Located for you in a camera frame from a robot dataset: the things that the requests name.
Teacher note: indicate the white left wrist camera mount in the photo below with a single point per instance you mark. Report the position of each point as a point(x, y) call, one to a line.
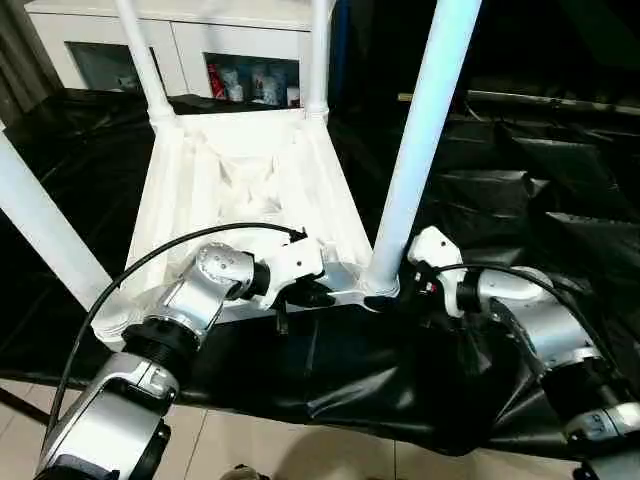
point(297, 260)

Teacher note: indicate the white glass-door cabinet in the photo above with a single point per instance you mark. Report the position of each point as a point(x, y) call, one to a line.
point(190, 35)

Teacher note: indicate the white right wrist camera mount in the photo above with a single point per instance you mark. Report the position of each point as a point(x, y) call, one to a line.
point(435, 247)

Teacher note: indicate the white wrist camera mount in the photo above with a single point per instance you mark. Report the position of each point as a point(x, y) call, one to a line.
point(297, 260)
point(435, 247)

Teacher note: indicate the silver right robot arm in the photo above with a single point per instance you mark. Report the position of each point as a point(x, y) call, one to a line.
point(550, 325)

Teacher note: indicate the black metal stand strut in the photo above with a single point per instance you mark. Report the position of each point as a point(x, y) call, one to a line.
point(20, 402)

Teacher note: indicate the black work mat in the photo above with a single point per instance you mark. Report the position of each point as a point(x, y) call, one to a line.
point(550, 200)

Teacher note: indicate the white bottle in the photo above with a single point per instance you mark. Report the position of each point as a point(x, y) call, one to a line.
point(235, 92)

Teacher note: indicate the dark metal rail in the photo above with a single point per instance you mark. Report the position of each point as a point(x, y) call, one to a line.
point(550, 100)

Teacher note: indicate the red package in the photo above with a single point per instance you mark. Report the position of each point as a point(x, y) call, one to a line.
point(216, 82)

